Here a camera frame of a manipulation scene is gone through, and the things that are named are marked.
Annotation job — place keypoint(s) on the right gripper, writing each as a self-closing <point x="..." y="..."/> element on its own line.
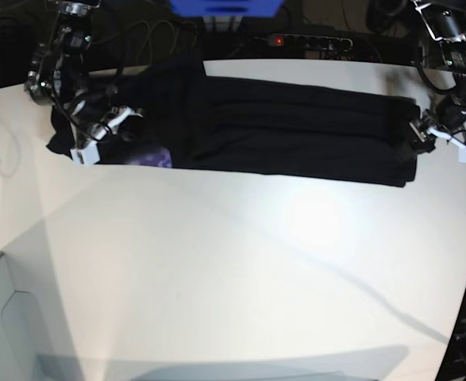
<point x="99" y="124"/>

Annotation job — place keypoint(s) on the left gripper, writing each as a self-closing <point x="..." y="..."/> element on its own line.
<point x="427" y="130"/>

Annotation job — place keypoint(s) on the black T-shirt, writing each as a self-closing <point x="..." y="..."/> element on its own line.
<point x="195" y="121"/>

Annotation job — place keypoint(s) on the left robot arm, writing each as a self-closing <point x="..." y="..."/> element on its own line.
<point x="445" y="23"/>

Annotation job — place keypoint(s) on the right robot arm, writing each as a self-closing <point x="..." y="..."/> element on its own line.
<point x="58" y="76"/>

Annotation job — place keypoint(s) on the blue plastic bin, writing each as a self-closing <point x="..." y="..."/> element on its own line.
<point x="242" y="8"/>

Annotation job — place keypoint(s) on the black power strip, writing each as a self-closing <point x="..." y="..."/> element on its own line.
<point x="309" y="42"/>

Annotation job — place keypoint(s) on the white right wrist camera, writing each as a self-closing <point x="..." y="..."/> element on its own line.
<point x="86" y="156"/>

